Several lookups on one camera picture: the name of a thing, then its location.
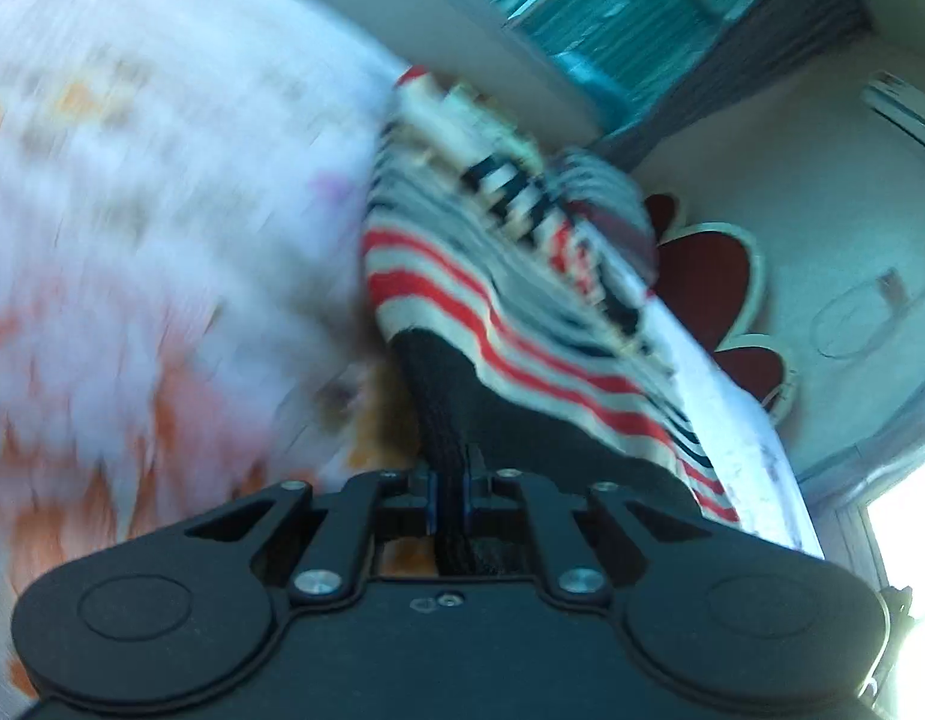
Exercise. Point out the white air conditioner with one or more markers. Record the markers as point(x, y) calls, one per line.
point(909, 116)

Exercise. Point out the striped pillow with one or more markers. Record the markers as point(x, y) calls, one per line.
point(612, 195)

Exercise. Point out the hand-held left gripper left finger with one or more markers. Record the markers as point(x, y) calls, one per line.
point(431, 501)

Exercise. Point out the striped knit sweater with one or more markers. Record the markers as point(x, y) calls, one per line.
point(447, 277)

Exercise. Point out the teal curtain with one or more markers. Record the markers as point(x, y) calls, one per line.
point(605, 15)

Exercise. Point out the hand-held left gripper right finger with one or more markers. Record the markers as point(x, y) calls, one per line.
point(471, 496)

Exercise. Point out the bright side window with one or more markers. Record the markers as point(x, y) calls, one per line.
point(912, 540)

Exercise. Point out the grey curtain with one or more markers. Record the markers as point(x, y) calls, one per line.
point(732, 67)

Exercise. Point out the red scalloped headboard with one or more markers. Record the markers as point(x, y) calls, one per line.
point(702, 277)

